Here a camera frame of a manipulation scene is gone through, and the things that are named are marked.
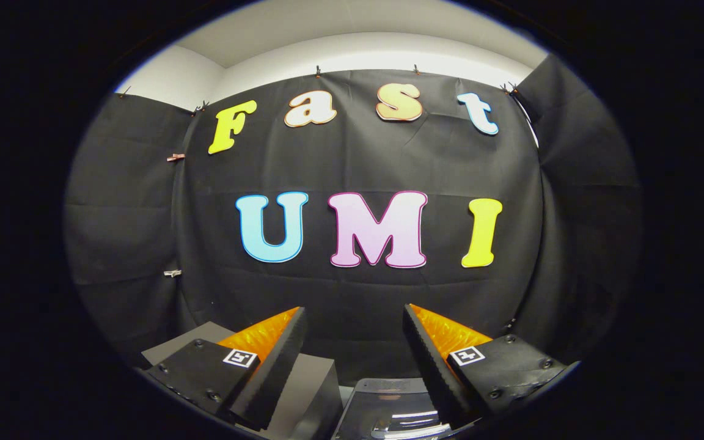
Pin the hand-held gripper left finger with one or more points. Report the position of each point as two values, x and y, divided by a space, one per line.
275 366

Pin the red clip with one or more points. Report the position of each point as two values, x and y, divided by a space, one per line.
175 157

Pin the white clip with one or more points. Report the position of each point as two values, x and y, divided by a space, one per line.
172 272

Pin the row of black clips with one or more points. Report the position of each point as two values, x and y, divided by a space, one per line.
318 71

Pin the grey washing machine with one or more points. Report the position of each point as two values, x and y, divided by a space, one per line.
344 423

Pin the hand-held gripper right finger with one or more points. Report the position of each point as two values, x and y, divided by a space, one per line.
428 366

